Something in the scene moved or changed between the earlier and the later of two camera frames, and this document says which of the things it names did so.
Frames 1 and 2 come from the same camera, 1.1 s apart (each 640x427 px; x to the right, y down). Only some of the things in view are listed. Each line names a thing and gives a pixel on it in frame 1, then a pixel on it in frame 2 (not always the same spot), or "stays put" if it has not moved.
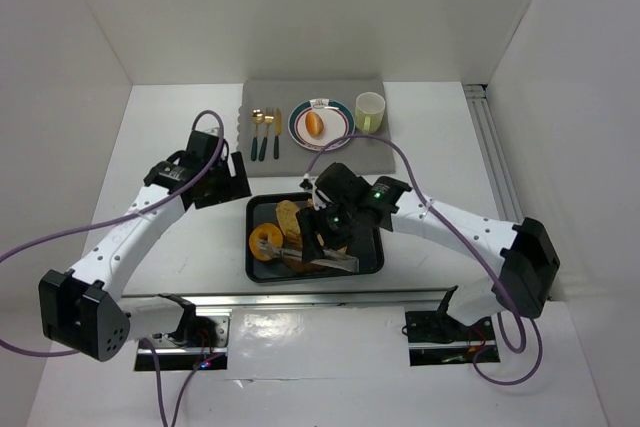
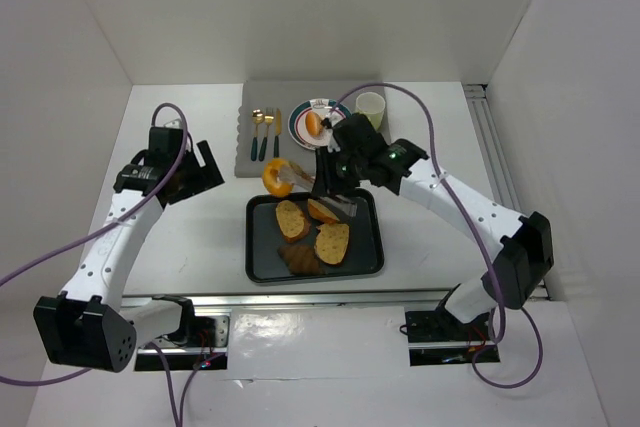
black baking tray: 261,208 stays put
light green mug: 369,111 stays put
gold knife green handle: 278,128 stays put
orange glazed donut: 264,240 -> 270,177
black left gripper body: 220,184 -> 198,177
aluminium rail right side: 477,96 stays put
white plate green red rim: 338,121 stays put
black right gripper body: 310,233 -> 329,173
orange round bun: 314,124 stays put
